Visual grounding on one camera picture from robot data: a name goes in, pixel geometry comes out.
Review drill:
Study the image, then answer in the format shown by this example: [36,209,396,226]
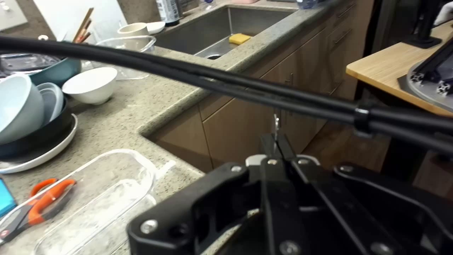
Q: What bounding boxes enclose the blue silicone lid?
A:
[0,178,17,217]

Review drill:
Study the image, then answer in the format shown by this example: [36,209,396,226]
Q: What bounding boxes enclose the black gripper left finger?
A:
[127,163,249,255]

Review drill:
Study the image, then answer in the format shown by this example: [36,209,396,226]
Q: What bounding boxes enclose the white plate under bowls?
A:
[0,117,78,175]

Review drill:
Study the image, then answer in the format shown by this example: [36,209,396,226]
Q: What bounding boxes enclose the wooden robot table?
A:
[345,43,453,117]

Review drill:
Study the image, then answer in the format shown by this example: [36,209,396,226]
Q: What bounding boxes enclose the small white bowl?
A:
[62,67,117,105]

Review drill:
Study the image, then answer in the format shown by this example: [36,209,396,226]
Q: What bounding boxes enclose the kitchen sink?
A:
[157,6,291,60]

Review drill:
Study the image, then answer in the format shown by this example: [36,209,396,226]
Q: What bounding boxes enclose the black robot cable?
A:
[0,35,453,155]

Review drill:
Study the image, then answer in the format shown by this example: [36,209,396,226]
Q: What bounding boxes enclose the clear plastic container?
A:
[0,151,165,255]

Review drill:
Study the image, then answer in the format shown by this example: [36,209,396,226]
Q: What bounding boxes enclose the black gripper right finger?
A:
[260,135,453,255]

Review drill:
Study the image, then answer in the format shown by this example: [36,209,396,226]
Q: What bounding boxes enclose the orange handled scissors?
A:
[0,179,76,246]

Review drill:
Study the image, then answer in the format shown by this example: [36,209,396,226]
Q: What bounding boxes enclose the yellow sponge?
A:
[228,33,249,46]

